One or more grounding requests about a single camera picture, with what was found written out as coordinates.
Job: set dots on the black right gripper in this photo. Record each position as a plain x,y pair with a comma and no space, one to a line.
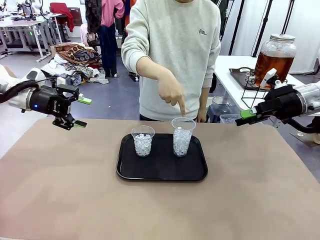
285,105

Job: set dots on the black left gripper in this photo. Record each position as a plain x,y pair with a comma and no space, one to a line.
47,100

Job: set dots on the tall clear plastic cup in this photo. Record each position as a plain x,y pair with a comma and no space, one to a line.
182,142

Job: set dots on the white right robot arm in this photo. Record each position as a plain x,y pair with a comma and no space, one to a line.
311,97

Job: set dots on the person's right forearm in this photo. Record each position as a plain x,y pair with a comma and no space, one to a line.
147,66

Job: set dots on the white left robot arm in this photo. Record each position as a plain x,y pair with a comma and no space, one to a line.
17,103

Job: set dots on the person's left forearm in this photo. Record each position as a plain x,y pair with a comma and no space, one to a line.
204,100

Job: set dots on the small clear cup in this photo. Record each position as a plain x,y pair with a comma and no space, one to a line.
300,134

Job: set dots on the glass tea drink dispenser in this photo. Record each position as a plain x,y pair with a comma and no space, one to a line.
272,65

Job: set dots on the short clear iced cup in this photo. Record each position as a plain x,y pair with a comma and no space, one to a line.
143,147

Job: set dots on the person's left hand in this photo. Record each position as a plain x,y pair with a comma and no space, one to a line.
202,117

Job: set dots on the person's right hand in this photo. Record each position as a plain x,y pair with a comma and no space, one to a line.
170,87

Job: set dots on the clear ice container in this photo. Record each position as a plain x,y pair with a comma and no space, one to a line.
228,118

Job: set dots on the clear plastic bucket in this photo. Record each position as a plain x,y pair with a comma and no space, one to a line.
223,101

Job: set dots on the dark blue plastic stool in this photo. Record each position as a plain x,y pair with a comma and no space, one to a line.
212,113

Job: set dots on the white cloth pile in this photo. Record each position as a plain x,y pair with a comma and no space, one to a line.
57,68

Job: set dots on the white side table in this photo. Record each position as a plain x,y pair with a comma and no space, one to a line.
225,65

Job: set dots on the brown patterned cloth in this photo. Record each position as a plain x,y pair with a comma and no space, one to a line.
75,51

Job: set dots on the navy hanging trousers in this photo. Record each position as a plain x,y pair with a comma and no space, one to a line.
107,50

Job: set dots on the black stand pole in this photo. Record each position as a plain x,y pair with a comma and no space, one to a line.
262,27
236,27
287,16

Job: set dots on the person in grey sweatshirt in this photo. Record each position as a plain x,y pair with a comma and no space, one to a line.
180,50

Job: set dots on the black serving tray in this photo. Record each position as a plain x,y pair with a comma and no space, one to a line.
162,167

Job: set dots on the dark patterned hanging garment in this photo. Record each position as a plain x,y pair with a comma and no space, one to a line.
93,15

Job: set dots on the white workshop desk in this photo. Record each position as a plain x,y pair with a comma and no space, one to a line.
53,16
20,25

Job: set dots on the red jacket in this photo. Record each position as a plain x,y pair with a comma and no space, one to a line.
62,12

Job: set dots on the pink hanging garment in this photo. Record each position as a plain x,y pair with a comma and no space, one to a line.
110,12

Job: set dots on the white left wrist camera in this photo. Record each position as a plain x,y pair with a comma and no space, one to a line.
61,80

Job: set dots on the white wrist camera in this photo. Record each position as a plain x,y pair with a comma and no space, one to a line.
270,75
61,80

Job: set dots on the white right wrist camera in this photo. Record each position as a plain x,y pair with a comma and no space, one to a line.
270,75

